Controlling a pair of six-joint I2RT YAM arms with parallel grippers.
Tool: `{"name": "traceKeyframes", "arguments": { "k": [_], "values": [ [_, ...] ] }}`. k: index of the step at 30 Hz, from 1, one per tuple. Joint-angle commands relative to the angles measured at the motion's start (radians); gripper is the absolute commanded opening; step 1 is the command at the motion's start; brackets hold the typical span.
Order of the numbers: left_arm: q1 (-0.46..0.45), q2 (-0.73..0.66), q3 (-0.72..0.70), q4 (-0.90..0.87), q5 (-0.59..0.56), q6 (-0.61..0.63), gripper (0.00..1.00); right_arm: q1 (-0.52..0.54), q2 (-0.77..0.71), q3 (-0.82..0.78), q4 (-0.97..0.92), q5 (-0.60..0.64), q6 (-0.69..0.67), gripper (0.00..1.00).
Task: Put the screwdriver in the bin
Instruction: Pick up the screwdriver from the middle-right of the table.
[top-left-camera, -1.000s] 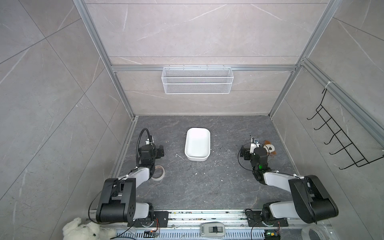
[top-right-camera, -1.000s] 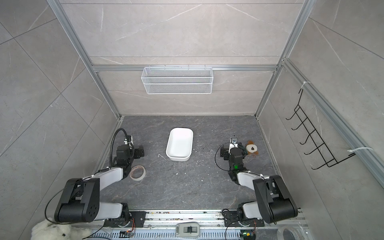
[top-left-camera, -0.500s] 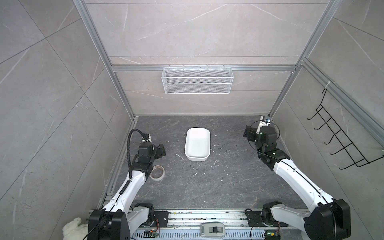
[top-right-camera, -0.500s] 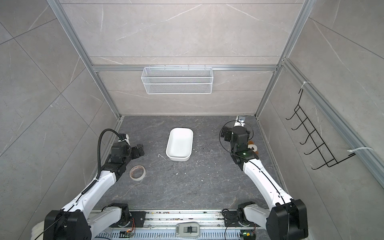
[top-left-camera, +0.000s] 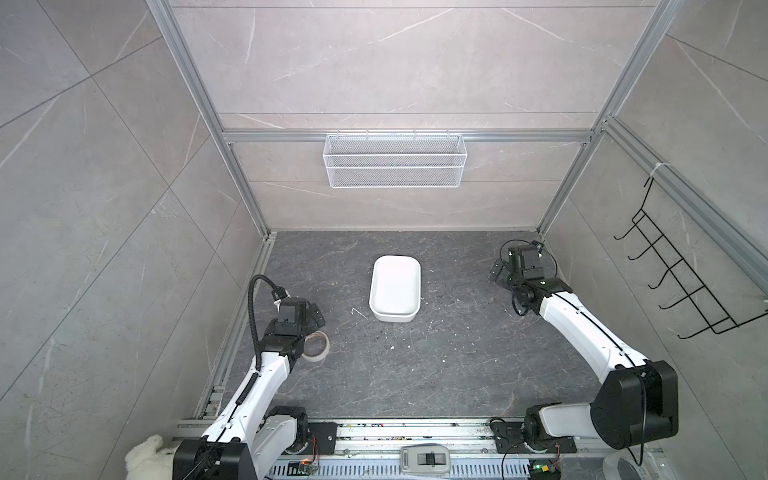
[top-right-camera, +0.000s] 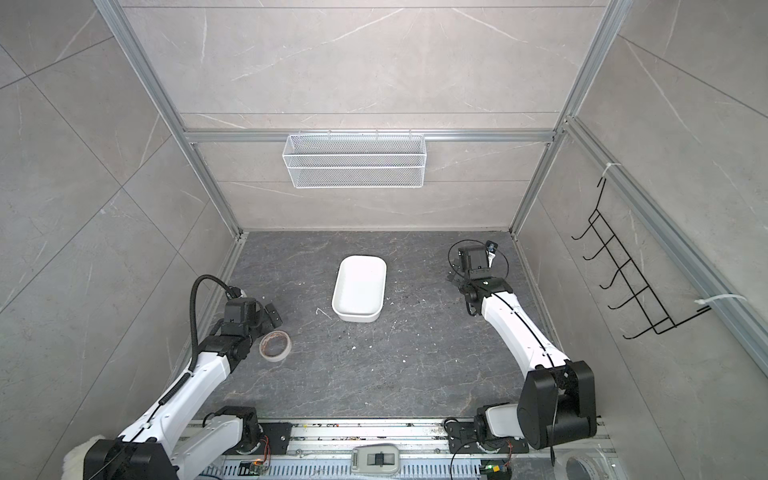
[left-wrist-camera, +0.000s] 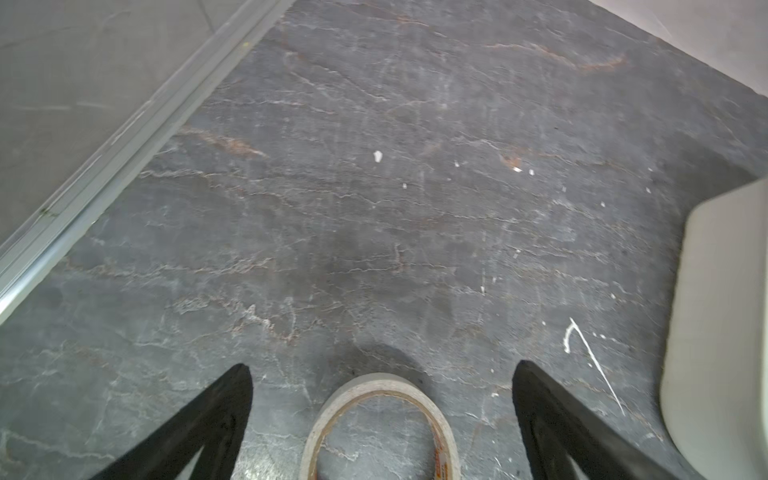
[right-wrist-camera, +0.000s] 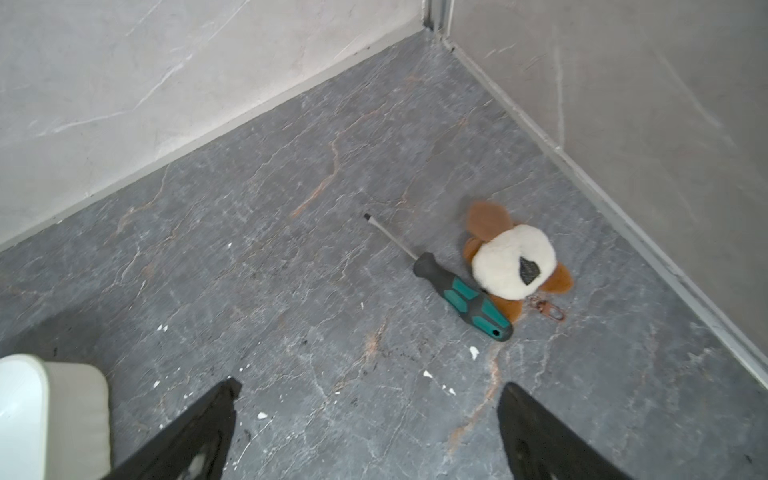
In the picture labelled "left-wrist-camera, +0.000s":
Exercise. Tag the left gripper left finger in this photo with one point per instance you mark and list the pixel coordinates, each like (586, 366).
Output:
(207, 432)

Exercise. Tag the white plastic bin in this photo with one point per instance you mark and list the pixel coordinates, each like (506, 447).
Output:
(713, 392)

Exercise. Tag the roll of masking tape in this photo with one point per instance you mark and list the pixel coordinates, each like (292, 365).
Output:
(447, 462)

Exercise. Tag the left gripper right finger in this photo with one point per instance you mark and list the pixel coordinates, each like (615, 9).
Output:
(562, 436)

